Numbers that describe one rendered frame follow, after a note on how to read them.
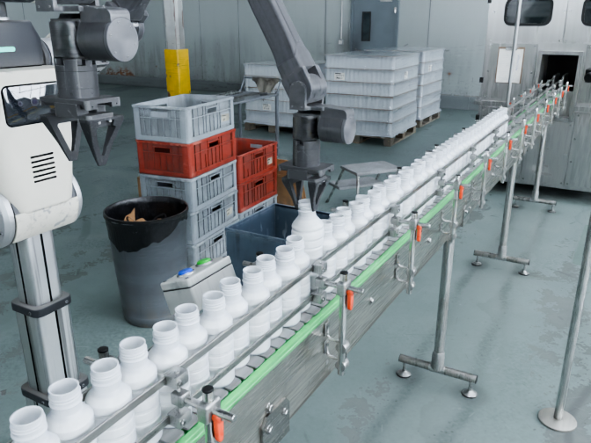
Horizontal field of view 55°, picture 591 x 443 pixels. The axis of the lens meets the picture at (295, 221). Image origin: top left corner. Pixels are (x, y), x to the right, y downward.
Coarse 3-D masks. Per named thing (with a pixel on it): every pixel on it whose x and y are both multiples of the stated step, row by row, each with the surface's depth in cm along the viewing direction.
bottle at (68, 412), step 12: (60, 384) 72; (72, 384) 72; (48, 396) 70; (60, 396) 69; (72, 396) 70; (60, 408) 69; (72, 408) 70; (84, 408) 72; (48, 420) 70; (60, 420) 70; (72, 420) 70; (84, 420) 71; (60, 432) 69; (72, 432) 70; (84, 432) 71
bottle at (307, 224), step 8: (304, 200) 123; (304, 208) 120; (304, 216) 121; (312, 216) 121; (296, 224) 121; (304, 224) 120; (312, 224) 120; (320, 224) 121; (296, 232) 121; (304, 232) 120; (312, 232) 120; (320, 232) 121; (304, 240) 120; (312, 240) 121; (320, 240) 122; (304, 248) 121; (312, 248) 121; (320, 248) 123; (312, 256) 122; (320, 256) 123; (312, 272) 123
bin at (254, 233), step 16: (272, 208) 212; (288, 208) 210; (240, 224) 195; (256, 224) 204; (272, 224) 214; (288, 224) 212; (240, 240) 186; (256, 240) 183; (272, 240) 180; (240, 256) 188; (240, 272) 190
